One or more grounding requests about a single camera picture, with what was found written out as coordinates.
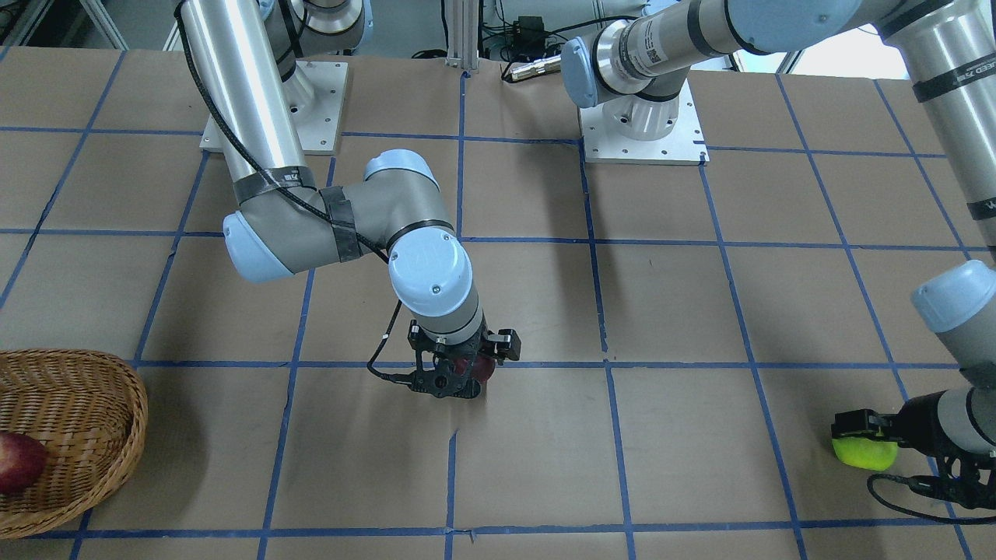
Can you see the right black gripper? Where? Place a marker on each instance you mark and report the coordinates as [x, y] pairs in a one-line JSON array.
[[504, 343]]

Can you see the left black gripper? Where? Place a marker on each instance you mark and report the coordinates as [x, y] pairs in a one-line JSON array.
[[920, 421]]

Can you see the green apple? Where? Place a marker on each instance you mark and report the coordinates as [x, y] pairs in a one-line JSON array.
[[867, 454]]

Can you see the dark red apple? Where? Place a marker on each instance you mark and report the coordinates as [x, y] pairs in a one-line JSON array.
[[481, 368]]

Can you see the red yellow apple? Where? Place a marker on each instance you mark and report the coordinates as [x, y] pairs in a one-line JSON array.
[[23, 461]]

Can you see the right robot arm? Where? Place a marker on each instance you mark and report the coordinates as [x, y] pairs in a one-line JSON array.
[[285, 223]]

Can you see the wicker basket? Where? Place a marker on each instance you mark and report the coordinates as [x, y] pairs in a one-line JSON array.
[[90, 411]]

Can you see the silver cylindrical connector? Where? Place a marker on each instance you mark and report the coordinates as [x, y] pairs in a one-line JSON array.
[[532, 69]]

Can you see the black power adapter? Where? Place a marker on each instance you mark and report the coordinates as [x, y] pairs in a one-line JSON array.
[[528, 32]]

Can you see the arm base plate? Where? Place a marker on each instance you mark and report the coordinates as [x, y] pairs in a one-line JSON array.
[[313, 102], [631, 130]]

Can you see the aluminium frame post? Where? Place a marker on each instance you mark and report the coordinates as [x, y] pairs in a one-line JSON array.
[[462, 27]]

